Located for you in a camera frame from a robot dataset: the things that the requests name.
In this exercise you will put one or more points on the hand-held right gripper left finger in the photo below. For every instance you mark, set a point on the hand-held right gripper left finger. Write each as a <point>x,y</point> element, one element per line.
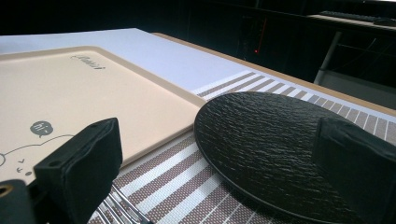
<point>81,168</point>

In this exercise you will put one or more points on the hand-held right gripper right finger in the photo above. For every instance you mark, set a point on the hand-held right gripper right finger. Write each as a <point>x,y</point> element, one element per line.
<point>358,161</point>

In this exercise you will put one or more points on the silver metal fork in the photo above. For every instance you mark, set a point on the silver metal fork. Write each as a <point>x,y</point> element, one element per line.
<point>120,208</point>

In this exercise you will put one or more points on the beige plastic tray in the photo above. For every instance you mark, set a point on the beige plastic tray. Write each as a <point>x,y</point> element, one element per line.
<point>77,99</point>

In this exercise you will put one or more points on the black textured plate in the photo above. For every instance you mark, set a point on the black textured plate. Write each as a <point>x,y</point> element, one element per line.
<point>261,146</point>

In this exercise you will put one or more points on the brown striped placemat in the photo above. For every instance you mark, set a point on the brown striped placemat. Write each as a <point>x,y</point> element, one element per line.
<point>180,186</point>

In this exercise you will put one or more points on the grey metal stand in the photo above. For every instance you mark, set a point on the grey metal stand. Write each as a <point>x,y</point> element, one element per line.
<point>327,59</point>

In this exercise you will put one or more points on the dark keyboard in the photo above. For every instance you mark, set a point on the dark keyboard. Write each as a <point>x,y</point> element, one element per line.
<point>348,16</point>

